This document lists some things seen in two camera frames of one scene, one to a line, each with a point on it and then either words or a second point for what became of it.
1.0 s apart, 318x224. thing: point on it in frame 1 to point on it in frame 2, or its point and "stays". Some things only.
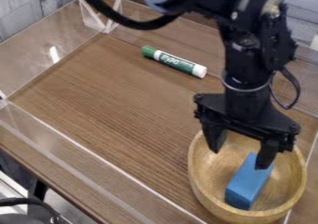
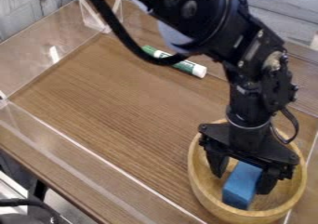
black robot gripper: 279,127 to 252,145
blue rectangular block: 246,183 stays
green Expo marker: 174,61 stays
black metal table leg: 40,190 stays
